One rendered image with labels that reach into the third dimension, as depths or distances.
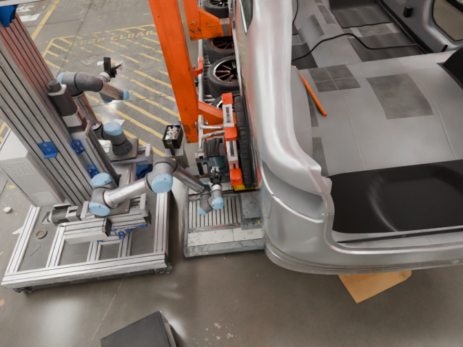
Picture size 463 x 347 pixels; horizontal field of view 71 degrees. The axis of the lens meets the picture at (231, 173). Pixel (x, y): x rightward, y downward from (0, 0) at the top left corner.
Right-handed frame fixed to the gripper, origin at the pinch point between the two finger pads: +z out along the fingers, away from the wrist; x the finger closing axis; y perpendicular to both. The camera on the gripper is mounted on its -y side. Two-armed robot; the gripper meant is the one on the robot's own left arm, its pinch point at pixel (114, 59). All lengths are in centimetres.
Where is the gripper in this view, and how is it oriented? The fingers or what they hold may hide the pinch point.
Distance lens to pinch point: 285.3
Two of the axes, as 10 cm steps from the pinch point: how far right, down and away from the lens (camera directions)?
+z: 1.5, -7.5, 6.4
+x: 9.9, 1.4, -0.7
